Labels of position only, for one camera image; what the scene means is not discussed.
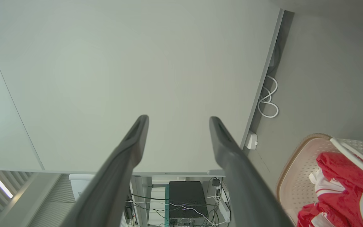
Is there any white looped floor cable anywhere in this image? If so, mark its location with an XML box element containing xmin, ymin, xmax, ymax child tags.
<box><xmin>257</xmin><ymin>75</ymin><xmax>279</xmax><ymax>119</ymax></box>

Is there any white desk leg frame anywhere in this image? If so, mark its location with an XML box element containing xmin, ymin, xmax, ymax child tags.
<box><xmin>131</xmin><ymin>176</ymin><xmax>153</xmax><ymax>227</ymax></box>

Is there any thin white cable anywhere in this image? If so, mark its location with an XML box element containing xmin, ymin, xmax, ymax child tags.
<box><xmin>125</xmin><ymin>200</ymin><xmax>229</xmax><ymax>226</ymax></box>

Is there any red basketball jersey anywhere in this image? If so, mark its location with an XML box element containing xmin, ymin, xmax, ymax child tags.
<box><xmin>297</xmin><ymin>152</ymin><xmax>363</xmax><ymax>227</ymax></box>

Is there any white basket handle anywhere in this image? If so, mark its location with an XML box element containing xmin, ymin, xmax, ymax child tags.
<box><xmin>330</xmin><ymin>138</ymin><xmax>363</xmax><ymax>185</ymax></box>

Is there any white power strip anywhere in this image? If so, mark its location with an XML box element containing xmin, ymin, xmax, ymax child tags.
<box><xmin>219</xmin><ymin>199</ymin><xmax>231</xmax><ymax>223</ymax></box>

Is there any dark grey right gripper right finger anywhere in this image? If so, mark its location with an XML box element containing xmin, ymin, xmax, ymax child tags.
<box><xmin>209</xmin><ymin>116</ymin><xmax>295</xmax><ymax>227</ymax></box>

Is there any black computer box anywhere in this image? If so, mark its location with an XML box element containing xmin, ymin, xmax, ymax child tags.
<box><xmin>168</xmin><ymin>181</ymin><xmax>209</xmax><ymax>226</ymax></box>

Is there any white plug box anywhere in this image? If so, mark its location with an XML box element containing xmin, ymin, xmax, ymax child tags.
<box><xmin>245</xmin><ymin>131</ymin><xmax>258</xmax><ymax>150</ymax></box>

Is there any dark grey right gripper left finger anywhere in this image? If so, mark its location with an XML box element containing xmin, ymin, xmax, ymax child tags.
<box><xmin>60</xmin><ymin>115</ymin><xmax>149</xmax><ymax>227</ymax></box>

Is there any white perforated laundry basket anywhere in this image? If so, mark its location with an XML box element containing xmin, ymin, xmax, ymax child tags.
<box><xmin>277</xmin><ymin>134</ymin><xmax>363</xmax><ymax>227</ymax></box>

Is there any white partition panel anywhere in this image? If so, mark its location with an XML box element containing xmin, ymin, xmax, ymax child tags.
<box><xmin>0</xmin><ymin>0</ymin><xmax>285</xmax><ymax>176</ymax></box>

